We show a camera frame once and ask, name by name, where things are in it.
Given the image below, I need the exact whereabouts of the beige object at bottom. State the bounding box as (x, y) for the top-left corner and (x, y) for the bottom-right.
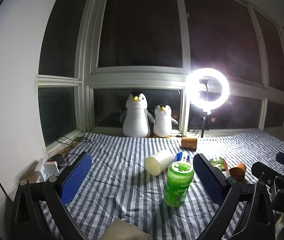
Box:
(100, 218), (150, 240)

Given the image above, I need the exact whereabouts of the brown paper cup far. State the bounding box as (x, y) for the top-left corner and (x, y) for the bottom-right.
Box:
(181, 137), (197, 150)

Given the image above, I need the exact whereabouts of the white power strip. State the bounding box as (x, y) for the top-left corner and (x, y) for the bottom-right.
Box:
(34, 158), (59, 182)

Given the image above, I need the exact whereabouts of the blue white striped quilt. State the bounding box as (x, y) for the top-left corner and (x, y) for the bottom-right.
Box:
(66, 129), (284, 239)

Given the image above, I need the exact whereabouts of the blue orange printed cup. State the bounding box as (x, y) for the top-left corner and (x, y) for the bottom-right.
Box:
(173, 151), (191, 163)

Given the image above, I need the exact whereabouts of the black cable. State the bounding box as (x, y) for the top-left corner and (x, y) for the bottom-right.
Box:
(57, 135), (94, 165)

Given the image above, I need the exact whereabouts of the white paper cup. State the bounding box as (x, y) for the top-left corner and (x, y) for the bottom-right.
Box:
(144, 150), (173, 176)

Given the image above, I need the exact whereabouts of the brown paper cup near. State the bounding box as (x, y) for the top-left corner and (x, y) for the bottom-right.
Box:
(229, 163), (246, 182)

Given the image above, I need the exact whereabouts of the black tripod stand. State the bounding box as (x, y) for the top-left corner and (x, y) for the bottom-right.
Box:
(187, 110), (211, 138)

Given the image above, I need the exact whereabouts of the brown paper cup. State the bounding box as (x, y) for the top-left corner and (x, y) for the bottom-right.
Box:
(229, 163), (246, 182)
(181, 137), (197, 150)

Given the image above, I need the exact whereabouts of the small penguin plush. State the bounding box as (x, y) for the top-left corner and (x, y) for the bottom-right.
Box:
(153, 105), (178, 138)

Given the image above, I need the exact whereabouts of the white window frame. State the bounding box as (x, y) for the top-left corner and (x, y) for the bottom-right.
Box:
(37, 0), (284, 154)

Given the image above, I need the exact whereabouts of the black power adapter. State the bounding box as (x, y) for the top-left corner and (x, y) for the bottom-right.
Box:
(49, 153), (65, 168)

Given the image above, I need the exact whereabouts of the ring light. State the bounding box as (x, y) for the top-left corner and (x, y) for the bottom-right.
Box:
(185, 68), (230, 112)

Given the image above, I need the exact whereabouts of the green translucent cup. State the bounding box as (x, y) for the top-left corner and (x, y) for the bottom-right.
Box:
(164, 161), (194, 207)

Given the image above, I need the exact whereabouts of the large penguin plush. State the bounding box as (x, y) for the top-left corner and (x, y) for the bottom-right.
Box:
(120, 90), (155, 138)

